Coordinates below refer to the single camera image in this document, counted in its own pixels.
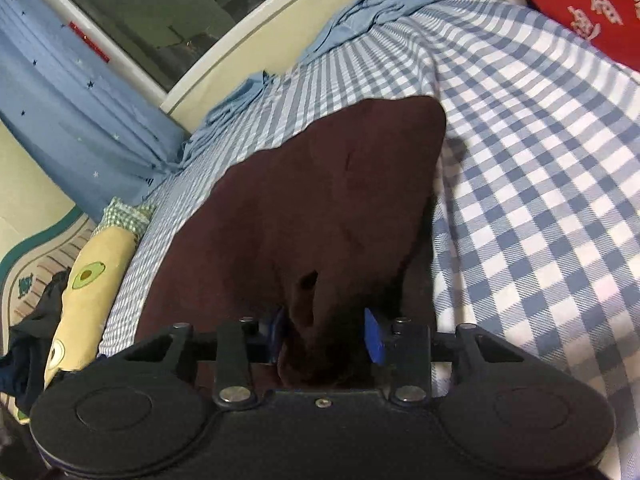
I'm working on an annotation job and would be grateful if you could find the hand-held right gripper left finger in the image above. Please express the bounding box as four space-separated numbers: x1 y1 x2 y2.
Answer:
120 307 287 408

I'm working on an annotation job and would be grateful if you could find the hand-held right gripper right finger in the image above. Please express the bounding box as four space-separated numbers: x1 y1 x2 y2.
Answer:
365 307 526 408

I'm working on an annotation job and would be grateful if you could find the maroon printed sweatshirt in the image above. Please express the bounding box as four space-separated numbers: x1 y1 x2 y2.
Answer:
135 95 448 392

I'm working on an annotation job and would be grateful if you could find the yellow avocado-print pillow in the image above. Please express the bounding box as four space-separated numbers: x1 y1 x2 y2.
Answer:
15 225 139 423

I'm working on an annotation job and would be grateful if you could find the green checked pillow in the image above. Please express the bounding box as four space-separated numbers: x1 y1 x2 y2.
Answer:
102 196 157 237

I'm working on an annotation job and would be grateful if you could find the blue checked bed sheet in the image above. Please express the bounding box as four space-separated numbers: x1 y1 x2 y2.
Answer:
97 0 640 480

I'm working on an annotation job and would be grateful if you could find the dark navy clothing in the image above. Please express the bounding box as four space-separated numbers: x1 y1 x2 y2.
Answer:
0 270 72 411

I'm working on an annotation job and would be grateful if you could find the red window sticker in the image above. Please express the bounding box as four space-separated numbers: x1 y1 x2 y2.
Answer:
67 21 112 65

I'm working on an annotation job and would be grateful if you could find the white framed window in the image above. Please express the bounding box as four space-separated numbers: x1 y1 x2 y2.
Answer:
22 0 386 117

